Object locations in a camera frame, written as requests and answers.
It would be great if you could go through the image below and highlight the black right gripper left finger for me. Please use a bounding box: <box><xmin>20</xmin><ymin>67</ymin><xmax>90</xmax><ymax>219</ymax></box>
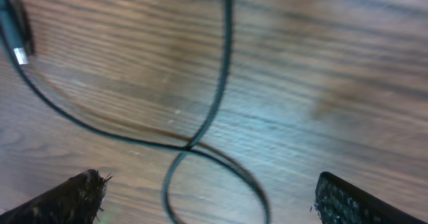
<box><xmin>1</xmin><ymin>169</ymin><xmax>112</xmax><ymax>224</ymax></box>

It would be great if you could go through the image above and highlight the black usb cable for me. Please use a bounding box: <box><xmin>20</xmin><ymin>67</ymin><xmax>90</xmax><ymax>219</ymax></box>
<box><xmin>0</xmin><ymin>0</ymin><xmax>271</xmax><ymax>224</ymax></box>

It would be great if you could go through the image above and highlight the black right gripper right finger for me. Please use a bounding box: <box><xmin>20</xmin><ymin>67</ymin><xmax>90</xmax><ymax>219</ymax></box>
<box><xmin>314</xmin><ymin>171</ymin><xmax>425</xmax><ymax>224</ymax></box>

